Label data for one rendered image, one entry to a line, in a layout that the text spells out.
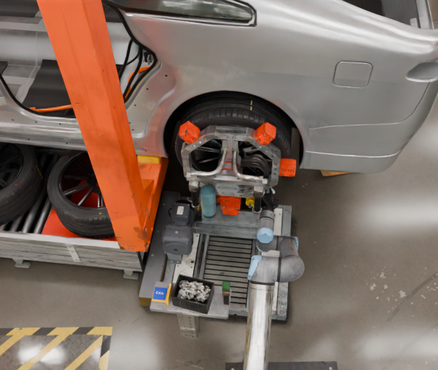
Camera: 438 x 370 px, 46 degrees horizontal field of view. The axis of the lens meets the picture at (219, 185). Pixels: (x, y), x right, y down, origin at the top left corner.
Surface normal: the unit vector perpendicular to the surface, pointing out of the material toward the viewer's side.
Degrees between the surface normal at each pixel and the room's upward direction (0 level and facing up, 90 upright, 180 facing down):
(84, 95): 90
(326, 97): 90
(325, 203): 0
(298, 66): 90
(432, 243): 0
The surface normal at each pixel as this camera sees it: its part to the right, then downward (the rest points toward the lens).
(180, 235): -0.02, -0.61
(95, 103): -0.12, 0.79
